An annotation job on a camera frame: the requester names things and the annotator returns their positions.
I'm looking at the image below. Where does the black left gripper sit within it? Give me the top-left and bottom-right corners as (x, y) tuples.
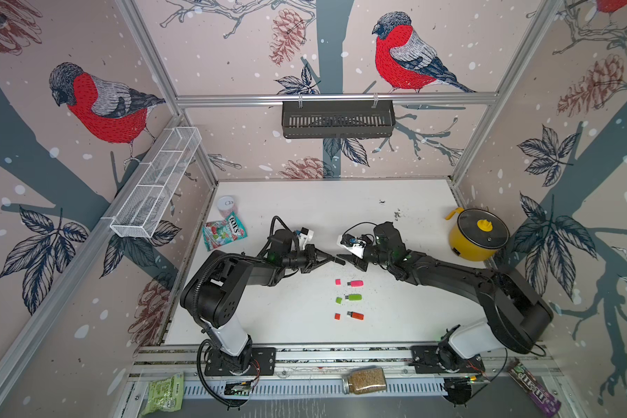
(281, 246), (332, 274)

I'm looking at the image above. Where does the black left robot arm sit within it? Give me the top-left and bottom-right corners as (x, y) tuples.
(179, 227), (345, 376)

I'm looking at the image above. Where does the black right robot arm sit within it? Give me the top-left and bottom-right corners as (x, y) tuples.
(338, 222), (554, 372)

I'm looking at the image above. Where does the red usb drive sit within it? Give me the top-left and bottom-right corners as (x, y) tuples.
(347, 311), (364, 320)

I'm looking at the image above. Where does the pink can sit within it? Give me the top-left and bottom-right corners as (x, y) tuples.
(216, 195), (237, 219)

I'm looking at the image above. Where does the green candy packet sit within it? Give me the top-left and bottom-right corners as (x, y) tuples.
(202, 212), (248, 251)

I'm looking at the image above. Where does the glass jar of seeds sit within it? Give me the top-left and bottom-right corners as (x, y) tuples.
(342, 367), (387, 395)

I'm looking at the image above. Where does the yellow pot with black lid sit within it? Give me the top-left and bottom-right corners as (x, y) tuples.
(445, 207), (510, 262)

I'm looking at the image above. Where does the green snack bag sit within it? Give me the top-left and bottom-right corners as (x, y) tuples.
(140, 373), (185, 416)

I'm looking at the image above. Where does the purple candy bar wrapper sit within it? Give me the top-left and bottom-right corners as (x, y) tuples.
(508, 358), (562, 418)

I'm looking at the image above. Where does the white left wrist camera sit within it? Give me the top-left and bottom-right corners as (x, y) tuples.
(295, 227), (314, 248)

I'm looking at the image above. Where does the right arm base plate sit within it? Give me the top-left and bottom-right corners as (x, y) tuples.
(409, 345), (485, 374)

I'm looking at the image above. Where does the black wire basket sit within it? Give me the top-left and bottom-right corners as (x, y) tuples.
(281, 100), (396, 139)

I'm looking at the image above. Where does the white wire mesh shelf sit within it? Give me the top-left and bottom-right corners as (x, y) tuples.
(110, 126), (201, 239)

